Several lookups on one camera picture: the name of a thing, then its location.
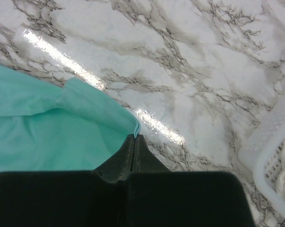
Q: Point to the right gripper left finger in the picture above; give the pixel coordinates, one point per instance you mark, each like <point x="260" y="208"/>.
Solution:
<point x="119" y="166"/>

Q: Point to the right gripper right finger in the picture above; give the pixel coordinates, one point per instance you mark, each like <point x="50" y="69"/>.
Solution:
<point x="143" y="160"/>

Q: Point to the teal t shirt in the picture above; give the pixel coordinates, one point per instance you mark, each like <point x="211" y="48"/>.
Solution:
<point x="44" y="127"/>

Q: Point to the rectangular white mesh basket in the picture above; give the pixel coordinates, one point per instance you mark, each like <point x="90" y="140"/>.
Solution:
<point x="261" y="155"/>

